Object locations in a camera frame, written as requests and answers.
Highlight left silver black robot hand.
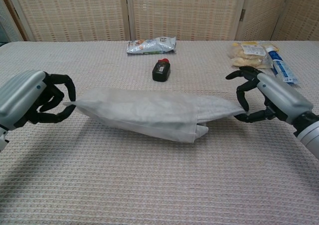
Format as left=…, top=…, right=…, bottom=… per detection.
left=0, top=70, right=77, bottom=131

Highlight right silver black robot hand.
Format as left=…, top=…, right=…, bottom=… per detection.
left=225, top=65, right=315, bottom=125

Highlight white clothes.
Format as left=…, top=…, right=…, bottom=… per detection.
left=195, top=99, right=250, bottom=137

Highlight translucent white plastic bag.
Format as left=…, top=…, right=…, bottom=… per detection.
left=63, top=87, right=200, bottom=144

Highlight white blue snack bag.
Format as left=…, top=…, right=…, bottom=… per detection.
left=126, top=36, right=177, bottom=56

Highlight blue white toothpaste tube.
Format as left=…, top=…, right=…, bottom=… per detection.
left=264, top=46, right=299, bottom=86

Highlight clear packaged bread rolls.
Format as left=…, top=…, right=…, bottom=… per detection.
left=228, top=41, right=275, bottom=69

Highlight woven folding screen panel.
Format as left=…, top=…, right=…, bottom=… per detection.
left=3, top=0, right=132, bottom=42
left=235, top=0, right=291, bottom=41
left=126, top=0, right=247, bottom=41
left=271, top=0, right=319, bottom=41

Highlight black bottle with red cap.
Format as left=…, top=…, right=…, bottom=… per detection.
left=152, top=57, right=172, bottom=82

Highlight beige woven tablecloth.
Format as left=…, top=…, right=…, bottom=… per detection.
left=0, top=40, right=319, bottom=225

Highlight brown wooden frame strip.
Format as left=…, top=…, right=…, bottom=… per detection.
left=0, top=0, right=26, bottom=42

